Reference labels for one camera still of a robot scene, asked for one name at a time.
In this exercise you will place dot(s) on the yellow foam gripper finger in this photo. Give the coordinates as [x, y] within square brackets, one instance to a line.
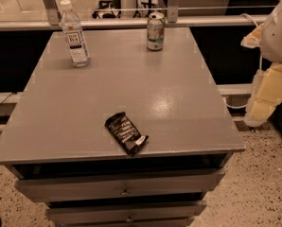
[266, 95]

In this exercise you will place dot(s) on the black rxbar chocolate wrapper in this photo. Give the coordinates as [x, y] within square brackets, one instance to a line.
[125, 133]

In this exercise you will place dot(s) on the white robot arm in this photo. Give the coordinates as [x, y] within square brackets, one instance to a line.
[267, 37]

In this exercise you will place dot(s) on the green white 7up can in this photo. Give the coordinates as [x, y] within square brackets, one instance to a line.
[156, 31]

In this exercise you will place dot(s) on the grey drawer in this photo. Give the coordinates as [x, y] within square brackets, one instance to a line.
[127, 213]
[120, 185]

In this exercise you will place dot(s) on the clear plastic water bottle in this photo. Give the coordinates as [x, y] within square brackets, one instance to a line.
[73, 33]

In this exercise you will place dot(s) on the grey drawer cabinet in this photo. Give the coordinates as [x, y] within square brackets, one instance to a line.
[57, 128]

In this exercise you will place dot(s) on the top grey drawer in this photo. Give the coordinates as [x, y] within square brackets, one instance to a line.
[120, 185]

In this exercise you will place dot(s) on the metal window rail frame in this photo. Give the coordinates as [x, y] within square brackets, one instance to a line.
[22, 15]

